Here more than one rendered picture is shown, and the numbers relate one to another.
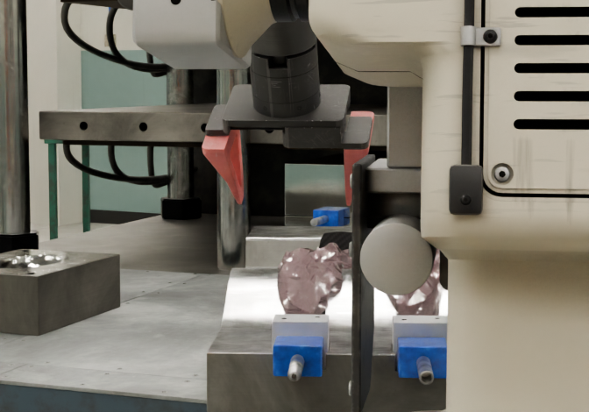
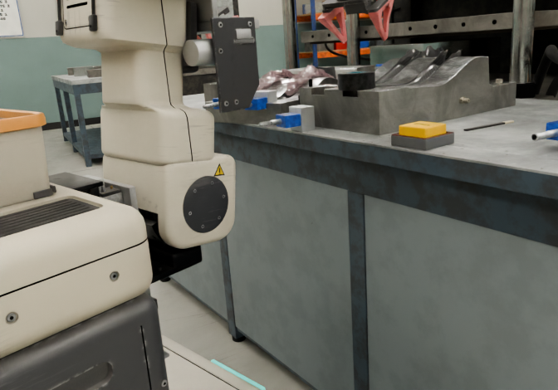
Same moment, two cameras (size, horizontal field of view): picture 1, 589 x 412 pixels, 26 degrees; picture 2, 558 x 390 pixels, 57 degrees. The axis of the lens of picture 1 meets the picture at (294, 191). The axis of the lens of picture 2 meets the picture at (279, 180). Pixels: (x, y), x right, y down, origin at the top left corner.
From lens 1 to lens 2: 0.89 m
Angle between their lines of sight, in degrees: 36
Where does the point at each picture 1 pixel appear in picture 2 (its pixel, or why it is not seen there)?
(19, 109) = (291, 31)
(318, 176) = (380, 51)
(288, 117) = not seen: hidden behind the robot
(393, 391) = (252, 115)
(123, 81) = not seen: hidden behind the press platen
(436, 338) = (262, 97)
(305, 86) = not seen: hidden behind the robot
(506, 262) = (105, 52)
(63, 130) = (307, 38)
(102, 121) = (317, 34)
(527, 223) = (70, 36)
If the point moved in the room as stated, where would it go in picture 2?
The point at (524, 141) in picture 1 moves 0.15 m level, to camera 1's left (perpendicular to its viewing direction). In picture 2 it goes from (68, 12) to (17, 20)
